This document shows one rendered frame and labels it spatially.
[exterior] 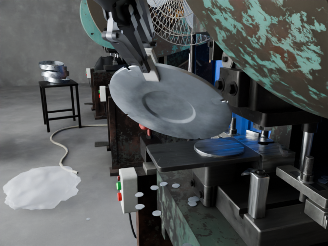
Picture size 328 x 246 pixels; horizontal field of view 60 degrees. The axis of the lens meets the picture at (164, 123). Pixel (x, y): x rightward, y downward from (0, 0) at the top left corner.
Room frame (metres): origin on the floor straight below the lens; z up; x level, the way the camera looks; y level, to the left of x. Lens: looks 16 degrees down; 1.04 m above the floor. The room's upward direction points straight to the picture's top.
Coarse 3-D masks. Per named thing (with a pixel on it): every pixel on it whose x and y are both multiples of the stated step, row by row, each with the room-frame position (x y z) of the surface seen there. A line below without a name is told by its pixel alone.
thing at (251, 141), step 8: (232, 136) 0.76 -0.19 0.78; (240, 136) 0.76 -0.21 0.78; (248, 136) 0.76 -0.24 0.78; (264, 136) 0.76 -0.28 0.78; (248, 144) 0.69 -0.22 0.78; (256, 144) 0.69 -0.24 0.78; (264, 144) 0.71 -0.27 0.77; (272, 144) 0.69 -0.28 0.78; (264, 152) 0.64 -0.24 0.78; (272, 152) 0.64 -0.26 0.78; (280, 152) 0.64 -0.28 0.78; (288, 152) 0.64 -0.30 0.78; (264, 160) 0.62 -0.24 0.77; (272, 160) 0.62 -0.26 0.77; (280, 160) 0.63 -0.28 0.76; (288, 160) 0.63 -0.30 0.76; (256, 168) 0.63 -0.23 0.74; (264, 168) 0.62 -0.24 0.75; (272, 168) 0.62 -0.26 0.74
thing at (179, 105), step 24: (120, 72) 0.59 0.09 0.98; (168, 72) 0.55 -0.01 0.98; (120, 96) 0.66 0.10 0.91; (144, 96) 0.64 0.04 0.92; (168, 96) 0.61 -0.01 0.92; (192, 96) 0.58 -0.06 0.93; (216, 96) 0.55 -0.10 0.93; (144, 120) 0.72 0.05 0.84; (168, 120) 0.68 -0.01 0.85; (192, 120) 0.65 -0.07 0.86; (216, 120) 0.61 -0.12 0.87
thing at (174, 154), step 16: (160, 144) 0.69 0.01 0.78; (176, 144) 0.69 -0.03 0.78; (192, 144) 0.69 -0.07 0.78; (208, 144) 0.68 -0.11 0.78; (224, 144) 0.68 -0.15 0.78; (240, 144) 0.68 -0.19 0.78; (160, 160) 0.59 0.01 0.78; (176, 160) 0.59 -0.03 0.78; (192, 160) 0.59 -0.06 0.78; (208, 160) 0.59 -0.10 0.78; (224, 160) 0.59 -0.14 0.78; (240, 160) 0.60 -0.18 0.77; (256, 160) 0.62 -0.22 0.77; (192, 176) 0.69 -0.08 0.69; (208, 176) 0.61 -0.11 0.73; (224, 176) 0.62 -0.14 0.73; (208, 192) 0.61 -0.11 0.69
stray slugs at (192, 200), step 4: (324, 176) 0.66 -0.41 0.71; (320, 180) 0.63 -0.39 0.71; (324, 180) 0.63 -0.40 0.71; (160, 184) 0.72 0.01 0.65; (164, 184) 0.72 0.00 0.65; (172, 184) 0.72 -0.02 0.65; (176, 184) 0.72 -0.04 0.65; (152, 188) 0.70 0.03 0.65; (156, 188) 0.70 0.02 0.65; (140, 192) 0.68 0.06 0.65; (136, 196) 0.66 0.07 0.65; (140, 196) 0.66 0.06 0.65; (188, 200) 0.64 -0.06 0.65; (192, 200) 0.64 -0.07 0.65; (196, 200) 0.64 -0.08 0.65; (140, 204) 0.62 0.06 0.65; (188, 204) 0.62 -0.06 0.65; (192, 204) 0.62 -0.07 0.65; (196, 204) 0.62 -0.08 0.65; (136, 208) 0.61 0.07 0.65; (140, 208) 0.60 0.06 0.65; (156, 212) 0.59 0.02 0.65; (160, 212) 0.59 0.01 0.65; (184, 244) 0.48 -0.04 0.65; (188, 244) 0.48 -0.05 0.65
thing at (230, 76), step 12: (228, 60) 0.71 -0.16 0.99; (228, 72) 0.67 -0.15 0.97; (240, 72) 0.62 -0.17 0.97; (216, 84) 0.69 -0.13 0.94; (228, 84) 0.64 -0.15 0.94; (240, 84) 0.62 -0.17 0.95; (252, 84) 0.62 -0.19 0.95; (228, 96) 0.66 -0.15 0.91; (240, 96) 0.62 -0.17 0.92; (252, 96) 0.62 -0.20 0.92; (264, 96) 0.61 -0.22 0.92; (276, 96) 0.62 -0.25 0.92; (252, 108) 0.61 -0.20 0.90; (264, 108) 0.61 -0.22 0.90; (276, 108) 0.62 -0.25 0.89; (288, 108) 0.63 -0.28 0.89
